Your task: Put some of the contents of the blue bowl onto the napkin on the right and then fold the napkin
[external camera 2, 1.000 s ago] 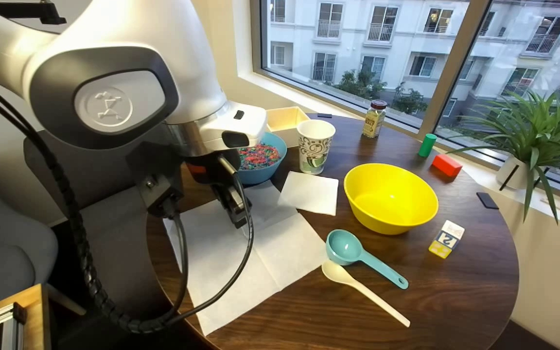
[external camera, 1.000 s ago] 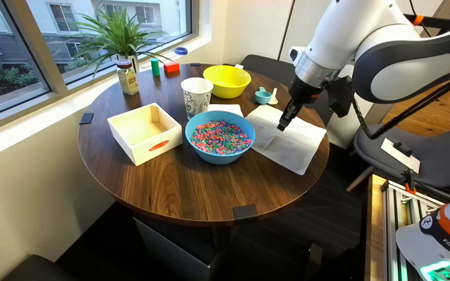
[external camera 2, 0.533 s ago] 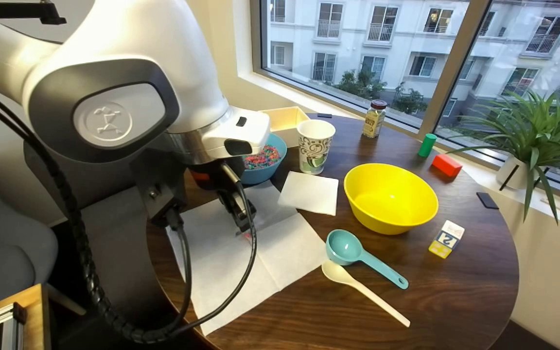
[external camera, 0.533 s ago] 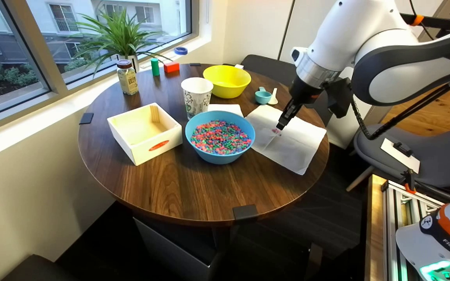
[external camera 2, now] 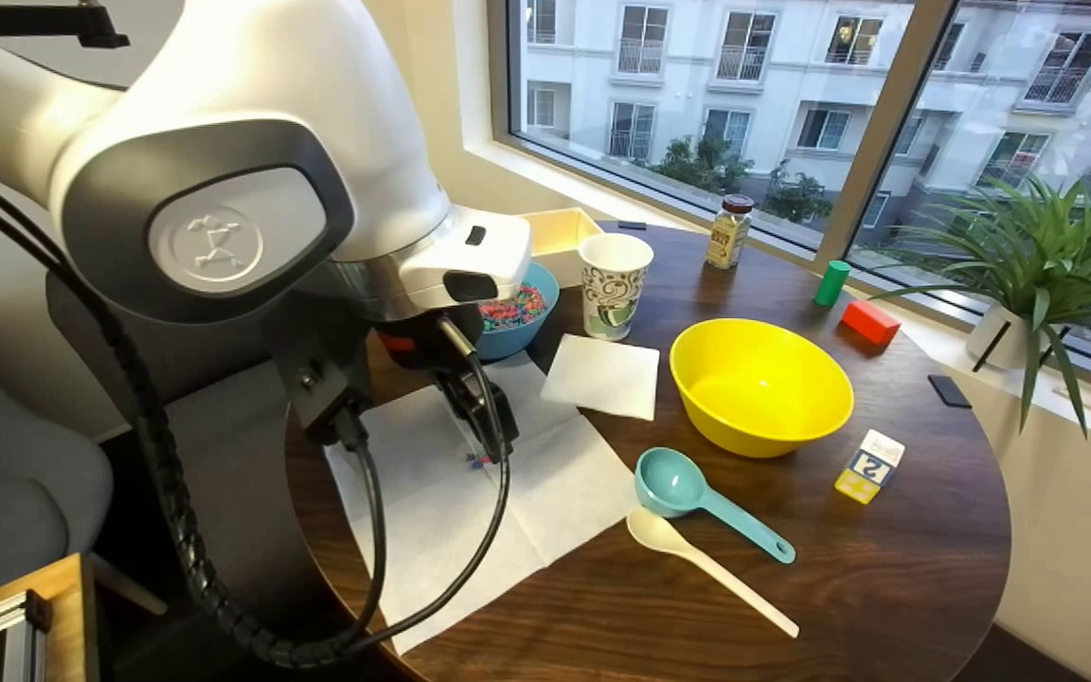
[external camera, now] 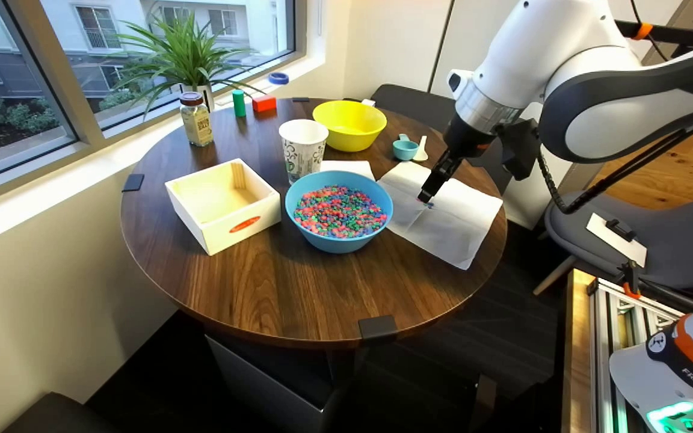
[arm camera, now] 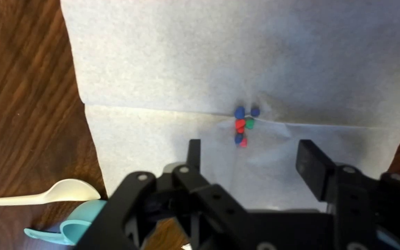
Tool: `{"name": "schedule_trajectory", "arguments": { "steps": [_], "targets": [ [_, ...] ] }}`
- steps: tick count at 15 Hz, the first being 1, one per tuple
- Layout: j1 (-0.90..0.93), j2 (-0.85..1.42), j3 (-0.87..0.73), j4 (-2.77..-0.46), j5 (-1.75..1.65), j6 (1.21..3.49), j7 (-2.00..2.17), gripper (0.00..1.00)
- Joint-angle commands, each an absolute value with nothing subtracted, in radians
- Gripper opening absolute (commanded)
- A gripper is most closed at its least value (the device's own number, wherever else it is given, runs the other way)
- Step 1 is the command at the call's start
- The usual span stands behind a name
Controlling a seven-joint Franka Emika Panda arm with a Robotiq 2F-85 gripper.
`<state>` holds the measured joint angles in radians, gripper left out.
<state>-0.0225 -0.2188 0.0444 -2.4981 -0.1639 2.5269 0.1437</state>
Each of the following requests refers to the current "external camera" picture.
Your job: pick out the blue bowl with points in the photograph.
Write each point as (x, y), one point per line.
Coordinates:
(334, 243)

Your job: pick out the white spoon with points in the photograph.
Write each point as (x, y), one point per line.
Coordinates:
(421, 153)

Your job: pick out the green cylinder block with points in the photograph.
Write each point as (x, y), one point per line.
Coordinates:
(239, 104)

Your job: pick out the patterned paper cup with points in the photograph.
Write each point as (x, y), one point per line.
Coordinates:
(302, 156)

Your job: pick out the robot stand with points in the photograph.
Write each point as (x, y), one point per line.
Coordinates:
(578, 361)

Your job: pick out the white wooden box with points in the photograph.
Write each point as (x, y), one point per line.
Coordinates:
(235, 225)

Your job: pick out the small white napkin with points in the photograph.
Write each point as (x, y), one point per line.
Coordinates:
(349, 167)

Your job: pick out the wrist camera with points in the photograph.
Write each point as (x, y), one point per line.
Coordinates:
(520, 147)

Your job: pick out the large white napkin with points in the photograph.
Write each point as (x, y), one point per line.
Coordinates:
(461, 228)

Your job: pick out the white paper card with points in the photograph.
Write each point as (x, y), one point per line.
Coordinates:
(599, 231)

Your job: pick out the orange and black clamp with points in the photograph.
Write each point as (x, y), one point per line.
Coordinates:
(629, 279)

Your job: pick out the dark seat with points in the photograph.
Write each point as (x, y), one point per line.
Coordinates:
(58, 415)

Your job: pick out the window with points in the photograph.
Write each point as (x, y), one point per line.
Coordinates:
(9, 90)

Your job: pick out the teal measuring cup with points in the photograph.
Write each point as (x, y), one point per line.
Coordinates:
(405, 150)

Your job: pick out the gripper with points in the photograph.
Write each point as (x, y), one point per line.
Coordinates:
(467, 138)

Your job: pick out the yellow bowl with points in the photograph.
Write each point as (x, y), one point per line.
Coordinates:
(346, 135)

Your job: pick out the black clip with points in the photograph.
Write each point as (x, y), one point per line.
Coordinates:
(621, 230)

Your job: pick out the red block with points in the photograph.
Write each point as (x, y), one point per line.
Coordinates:
(264, 104)

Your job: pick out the grey chair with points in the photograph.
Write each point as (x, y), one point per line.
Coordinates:
(683, 240)

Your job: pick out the heap of colourful beads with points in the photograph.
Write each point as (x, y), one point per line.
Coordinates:
(339, 211)

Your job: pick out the potted green plant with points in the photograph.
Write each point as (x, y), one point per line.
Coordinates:
(183, 57)

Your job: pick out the glass spice jar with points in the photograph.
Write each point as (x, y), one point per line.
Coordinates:
(197, 123)

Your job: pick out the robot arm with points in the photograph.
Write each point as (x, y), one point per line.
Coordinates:
(563, 36)

